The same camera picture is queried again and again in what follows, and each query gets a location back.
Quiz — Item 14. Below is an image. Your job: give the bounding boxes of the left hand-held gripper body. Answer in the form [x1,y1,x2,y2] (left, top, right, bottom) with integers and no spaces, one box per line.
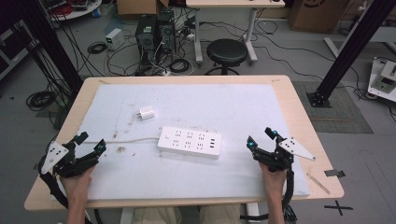
[40,141,98,179]

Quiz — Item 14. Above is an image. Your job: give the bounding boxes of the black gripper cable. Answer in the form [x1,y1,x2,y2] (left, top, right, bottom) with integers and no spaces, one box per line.
[239,166,299,224]
[37,155,94,224]

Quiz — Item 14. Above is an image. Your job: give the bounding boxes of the round white table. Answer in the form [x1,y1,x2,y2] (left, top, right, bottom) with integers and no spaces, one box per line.
[40,0,104,22]

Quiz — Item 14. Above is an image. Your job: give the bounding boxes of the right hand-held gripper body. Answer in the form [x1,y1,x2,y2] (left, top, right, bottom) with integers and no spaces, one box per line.
[255,137,317,173]

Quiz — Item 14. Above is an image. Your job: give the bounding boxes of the black coiled cable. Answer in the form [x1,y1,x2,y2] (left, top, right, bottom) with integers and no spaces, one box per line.
[169,58,191,75]
[86,41,108,55]
[25,90,57,112]

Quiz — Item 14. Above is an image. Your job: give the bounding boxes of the white power supply box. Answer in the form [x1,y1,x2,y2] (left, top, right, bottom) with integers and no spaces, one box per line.
[105,27,126,51]

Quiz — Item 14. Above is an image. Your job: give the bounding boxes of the grey frame cart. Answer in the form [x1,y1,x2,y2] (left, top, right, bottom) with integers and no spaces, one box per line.
[0,19,40,81]

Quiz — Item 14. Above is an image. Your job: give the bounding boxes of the person's right hand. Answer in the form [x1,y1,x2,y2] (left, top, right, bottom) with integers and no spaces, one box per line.
[259,161,288,196]

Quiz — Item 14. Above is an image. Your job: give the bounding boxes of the white device with display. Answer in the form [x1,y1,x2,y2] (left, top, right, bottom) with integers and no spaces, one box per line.
[367,56,396,104]

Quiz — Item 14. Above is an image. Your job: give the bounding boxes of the small cardboard box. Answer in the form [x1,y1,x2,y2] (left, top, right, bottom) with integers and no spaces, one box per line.
[116,0,169,16]

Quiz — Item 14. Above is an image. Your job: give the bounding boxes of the black computer tower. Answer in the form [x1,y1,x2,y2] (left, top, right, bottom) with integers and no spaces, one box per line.
[156,9,177,56]
[134,14,159,67]

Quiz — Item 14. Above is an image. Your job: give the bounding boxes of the person's left leg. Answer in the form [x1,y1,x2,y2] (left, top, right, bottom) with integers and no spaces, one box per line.
[130,206,183,224]

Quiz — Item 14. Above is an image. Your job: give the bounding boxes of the large cardboard box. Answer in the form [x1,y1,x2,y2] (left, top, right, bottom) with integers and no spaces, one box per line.
[287,0,351,34]

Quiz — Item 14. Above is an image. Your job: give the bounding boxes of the white table frame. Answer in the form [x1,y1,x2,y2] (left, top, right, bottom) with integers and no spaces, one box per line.
[323,24,396,61]

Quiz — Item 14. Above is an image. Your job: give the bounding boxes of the black tape piece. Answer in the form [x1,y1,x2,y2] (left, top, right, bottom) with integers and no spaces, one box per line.
[323,168,347,178]

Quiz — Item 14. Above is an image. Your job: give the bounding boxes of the white desk with legs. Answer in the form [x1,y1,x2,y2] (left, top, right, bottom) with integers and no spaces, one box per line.
[185,0,286,65]

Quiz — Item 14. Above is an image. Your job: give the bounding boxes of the black metal stand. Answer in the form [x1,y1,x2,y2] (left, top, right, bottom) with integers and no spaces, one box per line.
[306,0,396,108]
[18,0,84,93]

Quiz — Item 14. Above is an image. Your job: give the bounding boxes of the white power strip cable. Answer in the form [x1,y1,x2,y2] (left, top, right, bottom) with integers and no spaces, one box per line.
[83,136,162,145]

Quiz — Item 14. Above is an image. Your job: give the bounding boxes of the black round stool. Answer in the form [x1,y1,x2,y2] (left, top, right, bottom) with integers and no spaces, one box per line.
[205,37,249,77]

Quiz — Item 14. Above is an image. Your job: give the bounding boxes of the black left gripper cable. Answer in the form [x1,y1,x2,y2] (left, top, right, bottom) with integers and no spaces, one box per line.
[37,155,94,224]

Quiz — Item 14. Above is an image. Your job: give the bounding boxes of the grey floor mat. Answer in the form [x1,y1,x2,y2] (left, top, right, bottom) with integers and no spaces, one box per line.
[291,80,375,135]

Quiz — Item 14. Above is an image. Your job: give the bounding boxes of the person's right leg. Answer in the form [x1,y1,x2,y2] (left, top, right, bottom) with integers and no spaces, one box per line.
[199,203,243,224]

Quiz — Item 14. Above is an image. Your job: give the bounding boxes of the thin wooden stick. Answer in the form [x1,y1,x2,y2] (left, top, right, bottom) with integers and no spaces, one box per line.
[305,172,332,196]

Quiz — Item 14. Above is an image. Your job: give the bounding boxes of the white foam mat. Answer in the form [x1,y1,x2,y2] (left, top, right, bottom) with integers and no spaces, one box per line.
[77,83,311,201]

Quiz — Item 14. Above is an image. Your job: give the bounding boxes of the white power strip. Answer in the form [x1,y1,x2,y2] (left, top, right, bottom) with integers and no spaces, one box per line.
[157,125,222,161]

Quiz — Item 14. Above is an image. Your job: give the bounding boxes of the person's leg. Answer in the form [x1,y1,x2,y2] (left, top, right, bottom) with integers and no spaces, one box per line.
[130,206,183,224]
[199,203,243,224]

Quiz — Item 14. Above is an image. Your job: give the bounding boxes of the white charger plug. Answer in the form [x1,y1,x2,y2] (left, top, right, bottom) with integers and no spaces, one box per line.
[135,105,156,122]

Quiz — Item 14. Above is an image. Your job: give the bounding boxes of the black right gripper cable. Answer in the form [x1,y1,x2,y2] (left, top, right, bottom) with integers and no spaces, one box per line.
[239,166,299,224]

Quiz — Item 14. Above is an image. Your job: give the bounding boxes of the person's left hand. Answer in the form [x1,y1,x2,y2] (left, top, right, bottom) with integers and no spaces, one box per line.
[59,165,96,201]

